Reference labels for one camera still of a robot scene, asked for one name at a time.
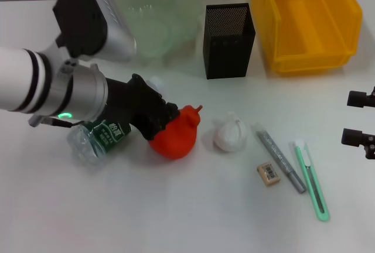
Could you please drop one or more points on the yellow plastic storage bin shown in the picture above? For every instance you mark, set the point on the yellow plastic storage bin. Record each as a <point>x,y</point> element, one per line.
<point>310,30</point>

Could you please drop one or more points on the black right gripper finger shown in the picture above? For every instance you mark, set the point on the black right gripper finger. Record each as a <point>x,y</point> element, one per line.
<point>359,98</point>
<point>356,137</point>

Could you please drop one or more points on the green utility knife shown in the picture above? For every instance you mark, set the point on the green utility knife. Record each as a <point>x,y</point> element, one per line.
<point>313,182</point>

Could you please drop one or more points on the clear green-label water bottle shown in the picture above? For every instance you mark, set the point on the clear green-label water bottle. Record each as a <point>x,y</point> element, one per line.
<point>96,141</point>

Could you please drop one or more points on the grey pen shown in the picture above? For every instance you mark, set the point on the grey pen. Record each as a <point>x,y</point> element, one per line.
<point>278,156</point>

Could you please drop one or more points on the beige eraser with barcode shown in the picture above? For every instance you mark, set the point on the beige eraser with barcode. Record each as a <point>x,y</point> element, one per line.
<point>268,174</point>

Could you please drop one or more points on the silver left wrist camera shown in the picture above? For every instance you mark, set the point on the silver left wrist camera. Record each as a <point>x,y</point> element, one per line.
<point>88,15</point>

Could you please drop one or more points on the white paper ball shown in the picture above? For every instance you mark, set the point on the white paper ball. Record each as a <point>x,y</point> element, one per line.
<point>230,136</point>

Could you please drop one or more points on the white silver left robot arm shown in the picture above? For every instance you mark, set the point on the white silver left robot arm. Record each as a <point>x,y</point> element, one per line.
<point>17,80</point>

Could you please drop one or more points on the pale green glass fruit bowl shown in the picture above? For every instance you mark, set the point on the pale green glass fruit bowl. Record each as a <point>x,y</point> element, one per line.
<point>164,15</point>

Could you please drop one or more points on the black mesh pen holder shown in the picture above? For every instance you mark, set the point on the black mesh pen holder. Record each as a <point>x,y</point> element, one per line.
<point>227,54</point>

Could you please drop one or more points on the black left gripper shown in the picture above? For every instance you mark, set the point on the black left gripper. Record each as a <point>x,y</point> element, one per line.
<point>132,100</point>

